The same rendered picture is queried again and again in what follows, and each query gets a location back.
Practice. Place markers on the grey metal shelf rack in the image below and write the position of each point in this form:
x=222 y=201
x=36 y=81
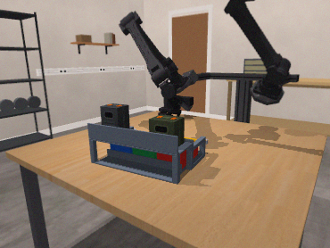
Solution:
x=148 y=141

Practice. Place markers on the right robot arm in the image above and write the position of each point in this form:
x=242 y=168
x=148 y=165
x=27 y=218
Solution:
x=159 y=67

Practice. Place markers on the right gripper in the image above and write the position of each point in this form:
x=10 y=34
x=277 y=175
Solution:
x=165 y=111

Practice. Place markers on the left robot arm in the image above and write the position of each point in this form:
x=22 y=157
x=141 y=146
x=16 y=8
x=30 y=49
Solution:
x=277 y=67

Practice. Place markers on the green open bin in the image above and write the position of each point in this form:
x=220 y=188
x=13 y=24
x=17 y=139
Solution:
x=144 y=153

